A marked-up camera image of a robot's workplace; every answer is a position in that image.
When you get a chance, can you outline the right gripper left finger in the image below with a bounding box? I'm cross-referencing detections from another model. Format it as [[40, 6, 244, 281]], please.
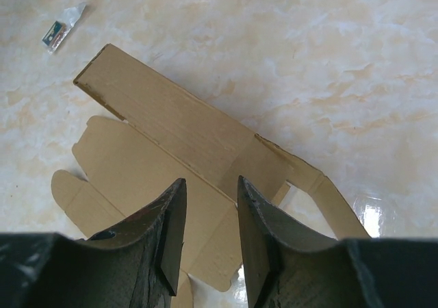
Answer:
[[1, 179, 187, 307]]

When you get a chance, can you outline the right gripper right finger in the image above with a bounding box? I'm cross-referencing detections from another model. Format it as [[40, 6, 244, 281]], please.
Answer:
[[237, 177, 437, 307]]

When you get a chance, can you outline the brown cardboard box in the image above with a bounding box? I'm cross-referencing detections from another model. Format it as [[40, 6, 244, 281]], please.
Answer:
[[51, 44, 368, 307]]

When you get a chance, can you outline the small clear plastic packet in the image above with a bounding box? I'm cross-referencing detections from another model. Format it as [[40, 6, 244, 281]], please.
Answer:
[[42, 2, 87, 54]]

